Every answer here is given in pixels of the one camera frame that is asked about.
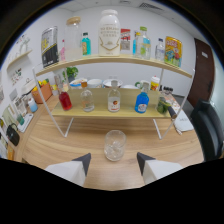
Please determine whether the clear bottle with white cap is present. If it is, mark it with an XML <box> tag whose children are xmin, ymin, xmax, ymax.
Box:
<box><xmin>107</xmin><ymin>79</ymin><xmax>122</xmax><ymax>113</ymax></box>

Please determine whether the silver black soda water can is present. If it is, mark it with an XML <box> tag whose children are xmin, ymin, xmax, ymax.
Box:
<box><xmin>40</xmin><ymin>26</ymin><xmax>60</xmax><ymax>69</ymax></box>

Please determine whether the white and blue cup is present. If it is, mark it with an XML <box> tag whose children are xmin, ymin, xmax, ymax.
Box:
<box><xmin>27</xmin><ymin>98</ymin><xmax>39</xmax><ymax>114</ymax></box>

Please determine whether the clear glass with ice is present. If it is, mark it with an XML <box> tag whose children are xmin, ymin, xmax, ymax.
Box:
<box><xmin>103</xmin><ymin>129</ymin><xmax>127</xmax><ymax>162</ymax></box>

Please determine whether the white pouch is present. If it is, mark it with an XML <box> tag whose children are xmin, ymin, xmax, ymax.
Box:
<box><xmin>173</xmin><ymin>109</ymin><xmax>195</xmax><ymax>133</ymax></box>

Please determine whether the black chair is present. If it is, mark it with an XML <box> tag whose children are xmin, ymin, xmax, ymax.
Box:
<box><xmin>189</xmin><ymin>99</ymin><xmax>224</xmax><ymax>163</ymax></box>

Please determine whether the blue liquid bottle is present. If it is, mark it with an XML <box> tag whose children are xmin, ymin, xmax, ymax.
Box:
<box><xmin>134</xmin><ymin>82</ymin><xmax>150</xmax><ymax>114</ymax></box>

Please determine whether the black kettle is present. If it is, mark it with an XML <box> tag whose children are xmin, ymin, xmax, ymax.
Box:
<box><xmin>5</xmin><ymin>123</ymin><xmax>20</xmax><ymax>147</ymax></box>

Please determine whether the red liquid bottle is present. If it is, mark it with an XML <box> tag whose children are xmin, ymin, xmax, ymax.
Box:
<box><xmin>58</xmin><ymin>83</ymin><xmax>73</xmax><ymax>112</ymax></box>

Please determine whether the clear bottle with amber cap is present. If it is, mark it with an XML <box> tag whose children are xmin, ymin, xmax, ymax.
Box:
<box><xmin>80</xmin><ymin>80</ymin><xmax>95</xmax><ymax>113</ymax></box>

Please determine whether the orange basket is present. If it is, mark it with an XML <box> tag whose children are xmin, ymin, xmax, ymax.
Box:
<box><xmin>31</xmin><ymin>81</ymin><xmax>54</xmax><ymax>104</ymax></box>

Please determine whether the white bottle with red cap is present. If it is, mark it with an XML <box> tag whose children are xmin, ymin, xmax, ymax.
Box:
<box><xmin>149</xmin><ymin>75</ymin><xmax>161</xmax><ymax>92</ymax></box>

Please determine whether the wide white bowl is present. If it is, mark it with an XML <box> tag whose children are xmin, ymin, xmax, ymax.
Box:
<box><xmin>102</xmin><ymin>78</ymin><xmax>124</xmax><ymax>89</ymax></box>

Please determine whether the brown door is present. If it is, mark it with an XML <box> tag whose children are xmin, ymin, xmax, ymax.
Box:
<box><xmin>187</xmin><ymin>38</ymin><xmax>216</xmax><ymax>108</ymax></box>

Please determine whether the two-tier wooden shelf rack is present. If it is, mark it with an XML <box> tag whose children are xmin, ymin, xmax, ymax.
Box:
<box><xmin>32</xmin><ymin>54</ymin><xmax>196</xmax><ymax>140</ymax></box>

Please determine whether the slim pink bottle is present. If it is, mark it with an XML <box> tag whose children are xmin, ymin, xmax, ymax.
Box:
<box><xmin>59</xmin><ymin>39</ymin><xmax>66</xmax><ymax>62</ymax></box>

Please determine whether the small clear bottle blue cap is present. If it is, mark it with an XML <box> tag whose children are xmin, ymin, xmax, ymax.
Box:
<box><xmin>155</xmin><ymin>37</ymin><xmax>166</xmax><ymax>62</ymax></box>

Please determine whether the yellow colourful printed can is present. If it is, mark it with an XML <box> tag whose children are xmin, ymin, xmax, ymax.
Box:
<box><xmin>164</xmin><ymin>35</ymin><xmax>183</xmax><ymax>68</ymax></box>

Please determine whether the small teal liquid bottle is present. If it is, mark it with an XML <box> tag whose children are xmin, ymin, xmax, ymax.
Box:
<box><xmin>81</xmin><ymin>32</ymin><xmax>92</xmax><ymax>57</ymax></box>

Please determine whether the clear bottle with green cap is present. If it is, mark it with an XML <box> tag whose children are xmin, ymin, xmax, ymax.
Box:
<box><xmin>136</xmin><ymin>26</ymin><xmax>152</xmax><ymax>60</ymax></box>

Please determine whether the glass jar with wooden lid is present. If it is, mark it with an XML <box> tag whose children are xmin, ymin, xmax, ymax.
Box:
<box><xmin>64</xmin><ymin>16</ymin><xmax>83</xmax><ymax>62</ymax></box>

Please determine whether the large white bottle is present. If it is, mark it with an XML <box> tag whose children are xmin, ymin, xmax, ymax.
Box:
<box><xmin>97</xmin><ymin>9</ymin><xmax>121</xmax><ymax>57</ymax></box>

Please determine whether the ceiling air vent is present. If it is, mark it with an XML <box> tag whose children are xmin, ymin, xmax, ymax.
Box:
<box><xmin>138</xmin><ymin>2</ymin><xmax>164</xmax><ymax>11</ymax></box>

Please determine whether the white mug with green handle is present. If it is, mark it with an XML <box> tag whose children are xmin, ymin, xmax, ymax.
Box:
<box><xmin>134</xmin><ymin>79</ymin><xmax>151</xmax><ymax>90</ymax></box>

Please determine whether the wooden wall shelf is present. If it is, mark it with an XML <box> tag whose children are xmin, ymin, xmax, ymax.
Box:
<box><xmin>6</xmin><ymin>49</ymin><xmax>34</xmax><ymax>69</ymax></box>

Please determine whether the red and white wall poster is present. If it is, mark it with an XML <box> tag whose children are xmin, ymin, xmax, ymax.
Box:
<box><xmin>119</xmin><ymin>28</ymin><xmax>132</xmax><ymax>54</ymax></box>

